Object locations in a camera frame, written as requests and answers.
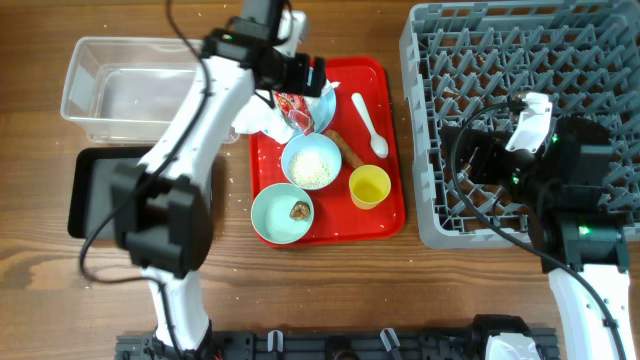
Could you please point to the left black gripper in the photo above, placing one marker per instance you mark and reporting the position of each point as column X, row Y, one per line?
column 295, row 79

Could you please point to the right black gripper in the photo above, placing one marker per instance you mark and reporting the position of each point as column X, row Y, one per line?
column 490, row 146

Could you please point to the red snack wrapper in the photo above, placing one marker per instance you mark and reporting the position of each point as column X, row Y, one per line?
column 296, row 111

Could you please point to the light blue plate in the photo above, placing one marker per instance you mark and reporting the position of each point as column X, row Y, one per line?
column 323, row 108

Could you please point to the light blue bowl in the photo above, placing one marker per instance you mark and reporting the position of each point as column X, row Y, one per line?
column 314, row 142

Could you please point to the white rice pile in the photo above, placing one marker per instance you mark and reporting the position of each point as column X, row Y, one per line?
column 307, row 169

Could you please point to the yellow plastic cup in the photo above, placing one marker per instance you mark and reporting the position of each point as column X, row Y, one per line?
column 369, row 185

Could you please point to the green bowl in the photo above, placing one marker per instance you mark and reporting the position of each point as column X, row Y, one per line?
column 270, row 214

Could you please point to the brown food lump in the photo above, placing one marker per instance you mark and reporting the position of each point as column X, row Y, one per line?
column 300, row 211

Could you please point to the white napkin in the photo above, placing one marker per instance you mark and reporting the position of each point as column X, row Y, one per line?
column 257, row 116

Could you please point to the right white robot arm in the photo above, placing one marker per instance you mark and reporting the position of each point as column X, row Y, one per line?
column 556, row 167

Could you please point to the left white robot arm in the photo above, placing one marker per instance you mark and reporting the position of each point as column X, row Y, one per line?
column 223, row 85

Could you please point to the grey dishwasher rack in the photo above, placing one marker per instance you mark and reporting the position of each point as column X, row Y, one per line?
column 457, row 58

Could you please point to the black waste tray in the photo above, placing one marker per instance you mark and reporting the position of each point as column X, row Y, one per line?
column 92, row 190

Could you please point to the white plastic spoon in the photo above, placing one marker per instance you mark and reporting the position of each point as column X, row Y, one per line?
column 378, row 143

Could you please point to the red plastic tray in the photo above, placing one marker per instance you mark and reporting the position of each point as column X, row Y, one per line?
column 336, row 218

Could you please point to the clear plastic bin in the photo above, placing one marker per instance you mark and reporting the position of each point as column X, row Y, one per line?
column 126, row 90

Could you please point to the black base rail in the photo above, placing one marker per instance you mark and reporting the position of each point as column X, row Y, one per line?
column 424, row 345

